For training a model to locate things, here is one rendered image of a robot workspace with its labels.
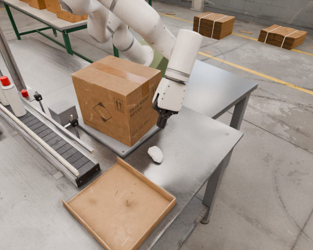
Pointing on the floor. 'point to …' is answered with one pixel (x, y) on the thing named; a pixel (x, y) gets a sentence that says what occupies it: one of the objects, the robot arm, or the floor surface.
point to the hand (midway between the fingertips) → (161, 122)
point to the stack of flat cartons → (213, 25)
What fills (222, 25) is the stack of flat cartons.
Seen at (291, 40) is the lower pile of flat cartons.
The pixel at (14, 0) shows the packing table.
